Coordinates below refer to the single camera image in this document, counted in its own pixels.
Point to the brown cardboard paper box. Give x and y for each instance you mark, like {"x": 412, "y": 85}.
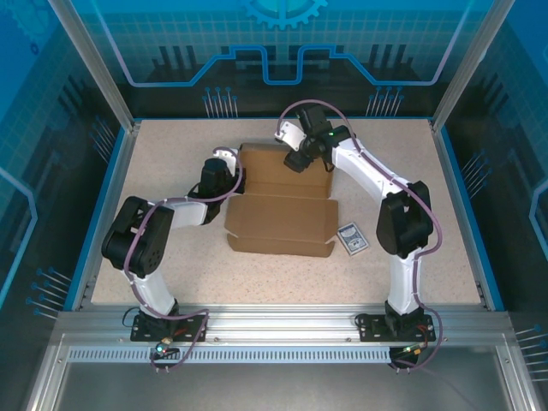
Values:
{"x": 278, "y": 218}

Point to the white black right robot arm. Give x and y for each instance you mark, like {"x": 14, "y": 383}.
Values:
{"x": 364, "y": 167}

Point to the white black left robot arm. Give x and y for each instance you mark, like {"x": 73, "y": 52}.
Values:
{"x": 152, "y": 291}

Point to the blue playing card deck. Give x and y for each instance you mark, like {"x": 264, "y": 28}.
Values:
{"x": 353, "y": 240}

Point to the small connector with green light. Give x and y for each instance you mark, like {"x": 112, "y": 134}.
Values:
{"x": 412, "y": 350}
{"x": 162, "y": 349}

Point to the grey metal tray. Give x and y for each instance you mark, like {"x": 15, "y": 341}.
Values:
{"x": 278, "y": 389}

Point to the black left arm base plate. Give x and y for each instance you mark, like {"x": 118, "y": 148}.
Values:
{"x": 188, "y": 331}

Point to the aluminium mounting rail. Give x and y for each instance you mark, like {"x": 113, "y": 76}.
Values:
{"x": 278, "y": 321}

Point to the aluminium frame post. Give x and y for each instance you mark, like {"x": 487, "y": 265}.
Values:
{"x": 475, "y": 55}
{"x": 85, "y": 51}

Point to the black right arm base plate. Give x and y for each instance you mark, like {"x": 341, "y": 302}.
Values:
{"x": 372, "y": 327}

